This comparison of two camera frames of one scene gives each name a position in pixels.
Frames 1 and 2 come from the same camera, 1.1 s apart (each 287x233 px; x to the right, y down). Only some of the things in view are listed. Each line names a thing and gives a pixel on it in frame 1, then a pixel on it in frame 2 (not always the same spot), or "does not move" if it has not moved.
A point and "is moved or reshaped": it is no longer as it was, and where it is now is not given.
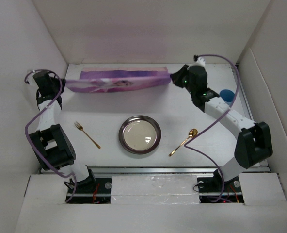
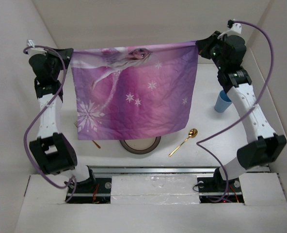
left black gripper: [57, 80] -> [66, 53]
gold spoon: [192, 133] does not move
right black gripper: [177, 76] -> [205, 44]
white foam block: [154, 190] does not move
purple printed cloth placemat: [115, 79] is moved or reshaped
